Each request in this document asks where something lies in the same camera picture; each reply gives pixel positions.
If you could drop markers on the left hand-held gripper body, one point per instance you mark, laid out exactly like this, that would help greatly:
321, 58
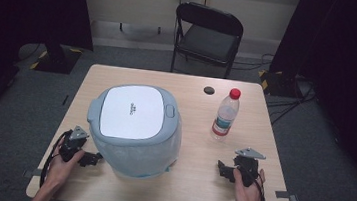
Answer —
72, 143

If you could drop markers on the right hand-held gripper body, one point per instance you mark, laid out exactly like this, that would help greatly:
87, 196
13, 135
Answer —
247, 164

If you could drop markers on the person's left hand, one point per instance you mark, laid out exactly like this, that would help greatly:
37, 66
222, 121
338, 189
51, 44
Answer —
60, 168

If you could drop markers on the person's right hand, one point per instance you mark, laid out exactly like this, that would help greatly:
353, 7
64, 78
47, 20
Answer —
249, 196

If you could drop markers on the small black floor marker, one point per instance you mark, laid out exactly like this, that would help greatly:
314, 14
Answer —
65, 99

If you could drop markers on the light blue rice cooker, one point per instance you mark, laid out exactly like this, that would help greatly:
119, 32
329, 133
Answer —
135, 129

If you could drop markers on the clear water bottle red cap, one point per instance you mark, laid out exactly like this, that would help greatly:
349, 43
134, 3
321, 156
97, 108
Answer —
225, 117

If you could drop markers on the grey tape strip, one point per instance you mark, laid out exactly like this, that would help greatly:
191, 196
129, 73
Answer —
30, 172
286, 195

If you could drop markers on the black stand base striped tape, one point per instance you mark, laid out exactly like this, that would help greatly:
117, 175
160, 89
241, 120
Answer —
280, 82
57, 58

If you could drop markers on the black folding chair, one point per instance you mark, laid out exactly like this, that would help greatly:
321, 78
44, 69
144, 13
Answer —
206, 39

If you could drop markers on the dark curtain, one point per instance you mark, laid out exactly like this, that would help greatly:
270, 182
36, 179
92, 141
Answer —
25, 4
346, 47

